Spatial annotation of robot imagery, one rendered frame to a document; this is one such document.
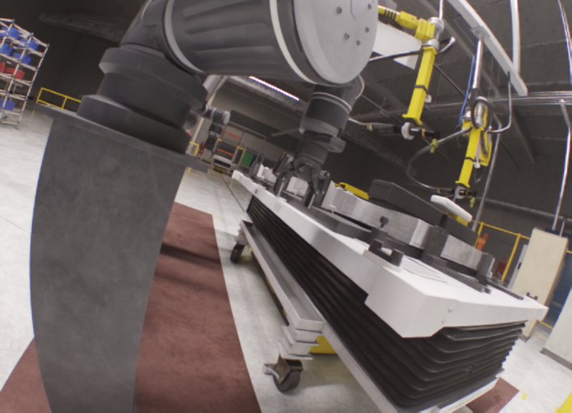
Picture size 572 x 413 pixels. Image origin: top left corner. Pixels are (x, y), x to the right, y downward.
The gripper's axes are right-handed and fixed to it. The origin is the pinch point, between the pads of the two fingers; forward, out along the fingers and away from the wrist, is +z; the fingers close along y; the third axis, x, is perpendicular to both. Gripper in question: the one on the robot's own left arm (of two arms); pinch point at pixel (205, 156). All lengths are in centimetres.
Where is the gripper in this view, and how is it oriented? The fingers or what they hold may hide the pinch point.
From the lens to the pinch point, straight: 207.1
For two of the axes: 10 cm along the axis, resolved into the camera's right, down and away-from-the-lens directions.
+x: 4.3, 2.2, -8.7
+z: -3.7, 9.3, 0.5
